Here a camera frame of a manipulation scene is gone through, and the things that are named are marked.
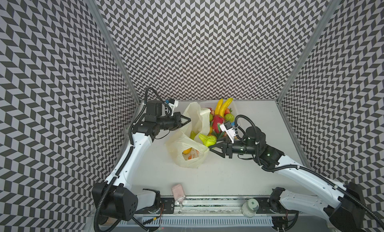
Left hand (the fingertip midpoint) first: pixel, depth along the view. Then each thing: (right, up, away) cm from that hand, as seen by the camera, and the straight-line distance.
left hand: (190, 121), depth 71 cm
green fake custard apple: (+8, -8, -9) cm, 14 cm away
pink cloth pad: (-6, -34, -1) cm, 35 cm away
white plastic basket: (+13, +10, +34) cm, 38 cm away
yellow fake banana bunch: (+19, +7, +30) cm, 36 cm away
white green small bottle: (+26, -37, -8) cm, 46 cm away
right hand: (+9, -13, -6) cm, 17 cm away
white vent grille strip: (+5, -47, -2) cm, 48 cm away
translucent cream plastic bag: (-1, -9, -10) cm, 14 cm away
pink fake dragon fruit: (+16, -1, +23) cm, 28 cm away
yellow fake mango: (-1, -12, -10) cm, 16 cm away
